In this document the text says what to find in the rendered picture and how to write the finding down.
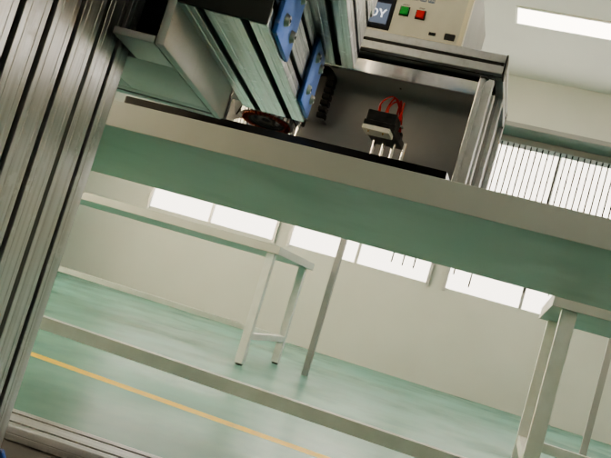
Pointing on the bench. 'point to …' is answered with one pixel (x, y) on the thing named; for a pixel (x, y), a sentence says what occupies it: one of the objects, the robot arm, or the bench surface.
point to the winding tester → (439, 22)
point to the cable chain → (326, 94)
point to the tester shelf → (439, 60)
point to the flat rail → (413, 76)
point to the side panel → (490, 150)
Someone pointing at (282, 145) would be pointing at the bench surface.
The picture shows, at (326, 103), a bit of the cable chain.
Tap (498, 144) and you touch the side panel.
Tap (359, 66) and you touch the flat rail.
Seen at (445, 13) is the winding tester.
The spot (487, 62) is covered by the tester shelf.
